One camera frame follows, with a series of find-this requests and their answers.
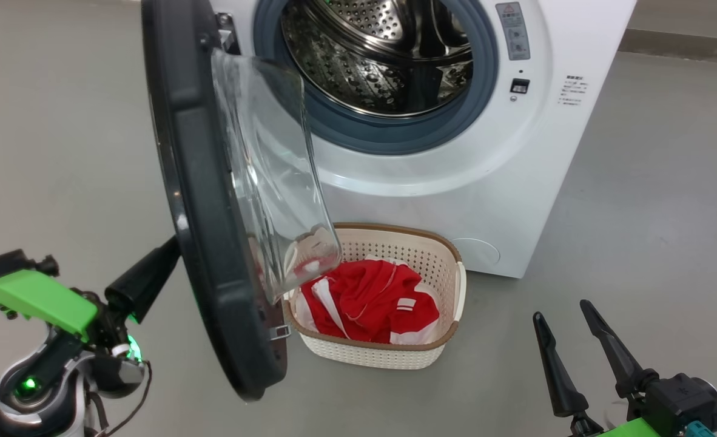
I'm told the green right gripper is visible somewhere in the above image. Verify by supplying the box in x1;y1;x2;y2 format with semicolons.
533;299;659;437

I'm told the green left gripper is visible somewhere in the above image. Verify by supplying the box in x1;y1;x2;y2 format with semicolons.
0;235;182;398

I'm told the black glass washing machine door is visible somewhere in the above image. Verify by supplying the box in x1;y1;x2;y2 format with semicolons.
140;0;344;401

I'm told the red white garment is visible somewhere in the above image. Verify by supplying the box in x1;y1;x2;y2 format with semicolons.
295;259;441;345

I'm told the cream laundry basket brown rim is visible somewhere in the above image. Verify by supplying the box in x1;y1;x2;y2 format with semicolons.
283;222;467;371

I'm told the white washing machine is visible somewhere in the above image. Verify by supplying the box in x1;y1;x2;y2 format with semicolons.
210;0;638;280

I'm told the grey warning sticker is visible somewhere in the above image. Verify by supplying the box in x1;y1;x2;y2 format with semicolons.
496;2;531;61

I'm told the thin dark left arm cable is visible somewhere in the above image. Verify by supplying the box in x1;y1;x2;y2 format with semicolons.
86;361;153;437

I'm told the right camera cable teal plug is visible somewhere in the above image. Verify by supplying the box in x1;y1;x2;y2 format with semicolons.
686;416;717;437

